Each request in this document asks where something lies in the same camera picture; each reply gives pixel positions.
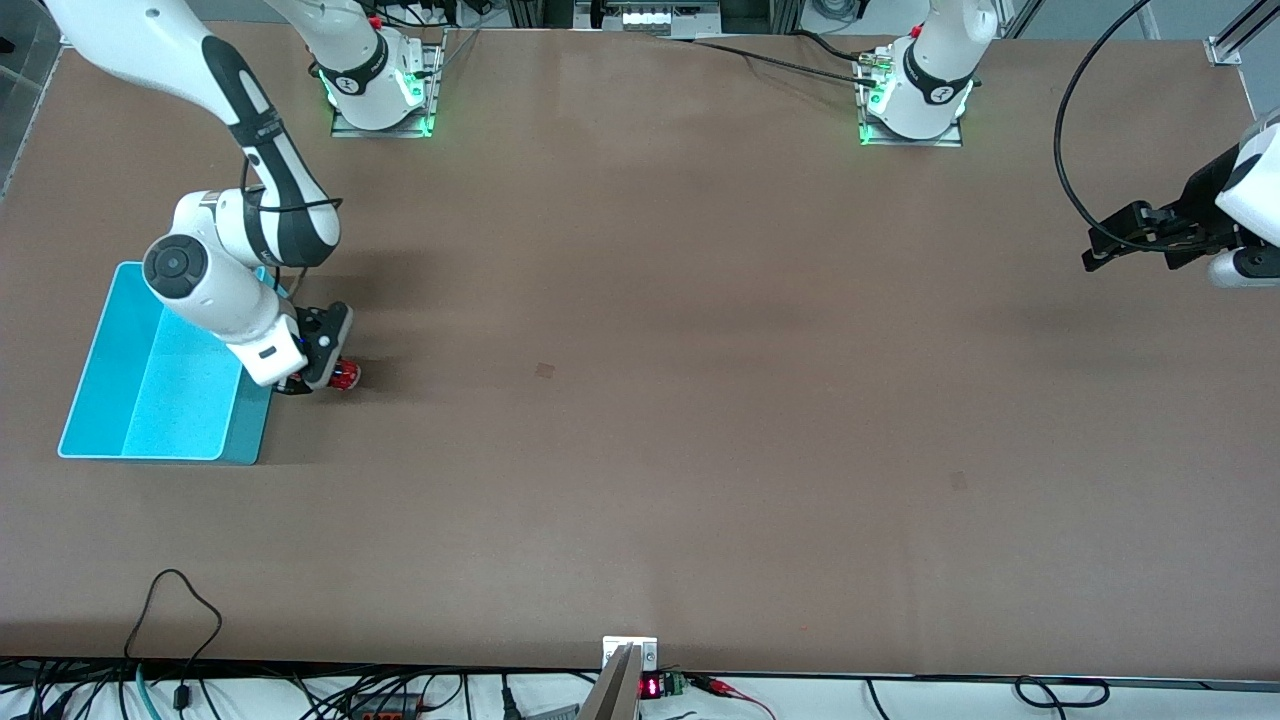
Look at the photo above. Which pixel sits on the lit device behind table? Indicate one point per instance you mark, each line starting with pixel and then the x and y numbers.
pixel 650 15

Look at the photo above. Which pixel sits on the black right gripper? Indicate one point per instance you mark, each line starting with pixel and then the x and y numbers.
pixel 292 386

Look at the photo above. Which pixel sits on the aluminium frame bar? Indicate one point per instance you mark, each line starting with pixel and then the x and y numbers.
pixel 1235 40

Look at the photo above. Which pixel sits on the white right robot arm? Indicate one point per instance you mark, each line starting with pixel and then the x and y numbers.
pixel 220 300

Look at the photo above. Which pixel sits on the red and black clip leads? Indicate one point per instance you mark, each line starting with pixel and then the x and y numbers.
pixel 725 688

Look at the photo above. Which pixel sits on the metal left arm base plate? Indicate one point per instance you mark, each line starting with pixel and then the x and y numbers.
pixel 915 142

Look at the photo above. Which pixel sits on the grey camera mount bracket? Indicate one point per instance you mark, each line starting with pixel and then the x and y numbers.
pixel 615 690

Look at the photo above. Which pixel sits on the red digit display module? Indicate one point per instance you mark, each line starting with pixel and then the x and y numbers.
pixel 652 687

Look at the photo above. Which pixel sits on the blue plastic box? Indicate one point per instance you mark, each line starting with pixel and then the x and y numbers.
pixel 150 400

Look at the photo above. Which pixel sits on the small red can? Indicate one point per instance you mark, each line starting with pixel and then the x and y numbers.
pixel 346 375

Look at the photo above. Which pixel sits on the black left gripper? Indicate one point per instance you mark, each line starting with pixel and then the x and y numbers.
pixel 1203 200

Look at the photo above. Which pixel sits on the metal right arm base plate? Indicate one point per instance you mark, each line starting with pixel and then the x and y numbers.
pixel 436 90

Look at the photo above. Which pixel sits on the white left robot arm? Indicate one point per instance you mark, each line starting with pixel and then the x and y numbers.
pixel 1260 190

